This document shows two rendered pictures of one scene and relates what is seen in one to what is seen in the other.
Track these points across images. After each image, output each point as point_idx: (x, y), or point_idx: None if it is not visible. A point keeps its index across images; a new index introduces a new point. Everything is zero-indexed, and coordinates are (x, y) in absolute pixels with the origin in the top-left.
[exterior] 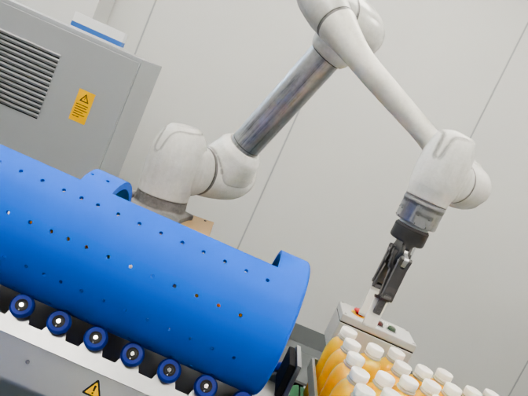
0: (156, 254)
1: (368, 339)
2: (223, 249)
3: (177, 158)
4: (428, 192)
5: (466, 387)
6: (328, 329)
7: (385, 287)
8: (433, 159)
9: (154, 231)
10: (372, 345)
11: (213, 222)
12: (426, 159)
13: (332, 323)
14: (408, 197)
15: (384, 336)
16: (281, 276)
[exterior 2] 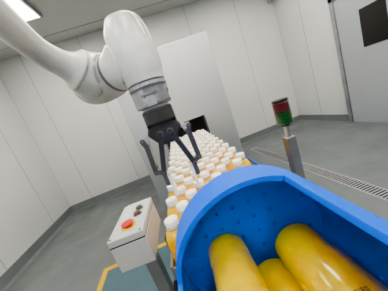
0: None
1: (150, 222)
2: (369, 217)
3: None
4: (160, 68)
5: (179, 178)
6: (128, 263)
7: (197, 150)
8: (146, 38)
9: None
10: (181, 205)
11: None
12: (141, 40)
13: (130, 253)
14: (154, 81)
15: (149, 210)
16: (292, 175)
